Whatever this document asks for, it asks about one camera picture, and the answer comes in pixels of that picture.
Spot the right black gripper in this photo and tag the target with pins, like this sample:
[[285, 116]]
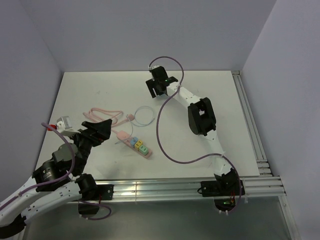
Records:
[[151, 84]]

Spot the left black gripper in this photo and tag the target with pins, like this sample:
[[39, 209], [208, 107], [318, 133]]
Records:
[[103, 128]]

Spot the pink power strip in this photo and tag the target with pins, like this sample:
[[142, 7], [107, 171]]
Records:
[[124, 138]]

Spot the blue charger plug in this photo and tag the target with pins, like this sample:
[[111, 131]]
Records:
[[133, 141]]

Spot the yellow charger plug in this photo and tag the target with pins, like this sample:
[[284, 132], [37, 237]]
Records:
[[138, 144]]

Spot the green charger plug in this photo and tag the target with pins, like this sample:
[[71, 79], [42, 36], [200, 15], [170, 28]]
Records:
[[143, 150]]

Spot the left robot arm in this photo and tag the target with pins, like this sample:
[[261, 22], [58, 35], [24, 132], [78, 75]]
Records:
[[59, 180]]

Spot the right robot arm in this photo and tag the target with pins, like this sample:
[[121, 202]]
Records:
[[201, 121]]

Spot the pink power plug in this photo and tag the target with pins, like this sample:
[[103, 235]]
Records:
[[130, 117]]

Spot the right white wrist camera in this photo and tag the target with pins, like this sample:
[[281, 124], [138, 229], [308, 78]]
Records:
[[151, 68]]

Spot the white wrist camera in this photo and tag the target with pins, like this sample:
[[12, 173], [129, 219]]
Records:
[[151, 68], [64, 126]]

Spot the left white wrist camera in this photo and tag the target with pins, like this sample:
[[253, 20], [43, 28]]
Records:
[[64, 126]]

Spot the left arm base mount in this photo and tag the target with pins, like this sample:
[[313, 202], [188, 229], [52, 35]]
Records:
[[89, 207]]

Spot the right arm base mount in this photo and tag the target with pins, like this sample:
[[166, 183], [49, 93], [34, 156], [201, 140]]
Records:
[[224, 193]]

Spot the right aluminium rail frame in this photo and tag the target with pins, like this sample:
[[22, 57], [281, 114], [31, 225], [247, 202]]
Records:
[[261, 159]]

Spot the aluminium rail frame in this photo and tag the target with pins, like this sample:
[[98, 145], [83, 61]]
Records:
[[172, 209], [261, 159]]

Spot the front aluminium rail frame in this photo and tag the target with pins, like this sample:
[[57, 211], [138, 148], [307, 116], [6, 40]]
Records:
[[172, 209]]

